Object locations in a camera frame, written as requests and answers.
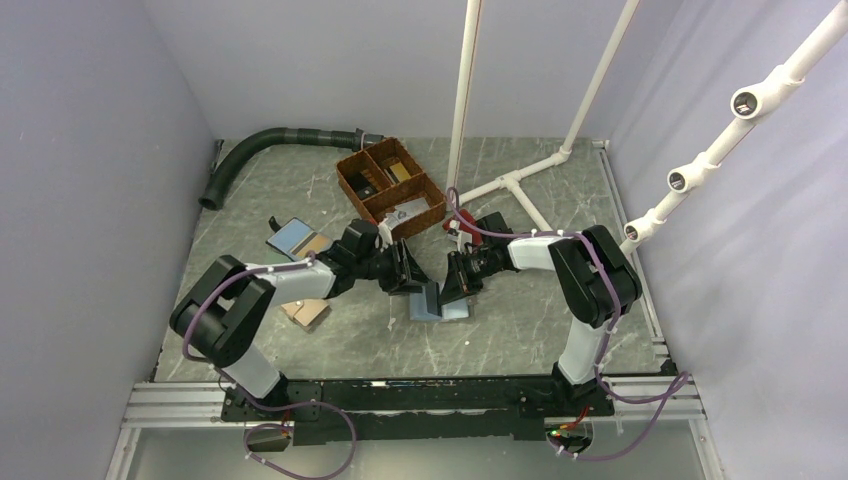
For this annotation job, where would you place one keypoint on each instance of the white PVC pipe frame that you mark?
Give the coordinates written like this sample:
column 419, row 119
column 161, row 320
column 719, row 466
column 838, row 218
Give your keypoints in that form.
column 549, row 83

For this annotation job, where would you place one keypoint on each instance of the cards in basket front compartment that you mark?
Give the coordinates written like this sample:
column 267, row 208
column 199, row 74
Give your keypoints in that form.
column 404, row 212

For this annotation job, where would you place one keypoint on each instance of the black card in basket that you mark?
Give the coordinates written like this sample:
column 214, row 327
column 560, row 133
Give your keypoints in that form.
column 361, row 186

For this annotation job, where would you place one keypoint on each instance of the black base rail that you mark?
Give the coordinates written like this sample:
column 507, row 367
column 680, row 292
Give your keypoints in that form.
column 515, row 406

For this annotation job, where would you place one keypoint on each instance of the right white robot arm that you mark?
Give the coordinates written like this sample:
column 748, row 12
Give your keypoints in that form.
column 598, row 283

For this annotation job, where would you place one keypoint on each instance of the open blue card wallet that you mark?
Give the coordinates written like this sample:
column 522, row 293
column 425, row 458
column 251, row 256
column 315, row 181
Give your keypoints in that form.
column 295, row 239

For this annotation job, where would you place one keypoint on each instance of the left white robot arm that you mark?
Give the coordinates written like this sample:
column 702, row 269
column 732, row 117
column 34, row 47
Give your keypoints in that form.
column 219, row 317

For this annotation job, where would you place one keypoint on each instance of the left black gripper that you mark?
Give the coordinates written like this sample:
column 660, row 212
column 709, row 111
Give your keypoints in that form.
column 406, row 268

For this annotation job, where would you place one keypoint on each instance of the gold card in basket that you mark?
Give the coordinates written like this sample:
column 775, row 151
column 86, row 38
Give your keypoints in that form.
column 397, row 173

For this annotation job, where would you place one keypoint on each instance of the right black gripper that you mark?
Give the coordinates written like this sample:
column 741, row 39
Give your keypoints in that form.
column 455, row 286

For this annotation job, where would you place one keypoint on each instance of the white pipe camera boom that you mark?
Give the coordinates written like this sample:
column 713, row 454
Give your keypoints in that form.
column 751, row 105

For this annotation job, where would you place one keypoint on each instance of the brown woven divided basket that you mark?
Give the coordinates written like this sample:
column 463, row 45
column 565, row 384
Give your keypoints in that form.
column 372, row 162

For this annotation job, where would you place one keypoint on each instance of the red leather wallet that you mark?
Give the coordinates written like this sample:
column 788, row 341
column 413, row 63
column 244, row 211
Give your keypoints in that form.
column 464, row 221

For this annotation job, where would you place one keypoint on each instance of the beige snap card holder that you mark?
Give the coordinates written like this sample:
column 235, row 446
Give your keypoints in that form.
column 307, row 314

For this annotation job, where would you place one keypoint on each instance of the grey leather card holder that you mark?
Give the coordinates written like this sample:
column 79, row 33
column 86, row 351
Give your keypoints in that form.
column 424, row 306

